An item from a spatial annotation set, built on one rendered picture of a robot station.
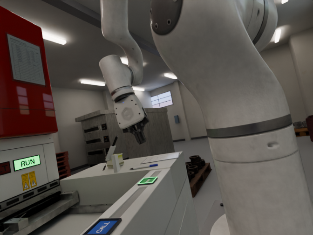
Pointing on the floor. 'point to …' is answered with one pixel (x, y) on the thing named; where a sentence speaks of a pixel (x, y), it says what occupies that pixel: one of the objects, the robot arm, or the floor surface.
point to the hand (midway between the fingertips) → (140, 138)
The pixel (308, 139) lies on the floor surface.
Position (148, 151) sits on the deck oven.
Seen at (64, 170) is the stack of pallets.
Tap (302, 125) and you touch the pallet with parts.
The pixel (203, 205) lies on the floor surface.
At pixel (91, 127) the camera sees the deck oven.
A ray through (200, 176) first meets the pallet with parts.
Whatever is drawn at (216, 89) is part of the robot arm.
